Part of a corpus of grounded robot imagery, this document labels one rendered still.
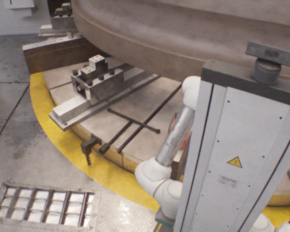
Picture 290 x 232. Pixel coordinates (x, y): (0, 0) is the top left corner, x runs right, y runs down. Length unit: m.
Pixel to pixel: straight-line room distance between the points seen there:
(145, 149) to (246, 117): 1.74
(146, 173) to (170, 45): 1.15
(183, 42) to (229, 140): 1.51
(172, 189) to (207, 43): 1.24
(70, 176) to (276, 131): 2.23
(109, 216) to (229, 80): 1.92
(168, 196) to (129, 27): 1.63
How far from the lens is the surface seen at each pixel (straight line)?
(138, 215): 2.43
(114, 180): 2.64
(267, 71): 0.71
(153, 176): 1.58
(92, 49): 3.75
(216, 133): 0.87
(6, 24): 6.17
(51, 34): 4.79
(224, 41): 2.21
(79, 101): 2.82
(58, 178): 2.76
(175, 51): 2.24
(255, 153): 0.89
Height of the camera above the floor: 2.15
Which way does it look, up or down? 41 degrees down
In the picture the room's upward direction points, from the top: straight up
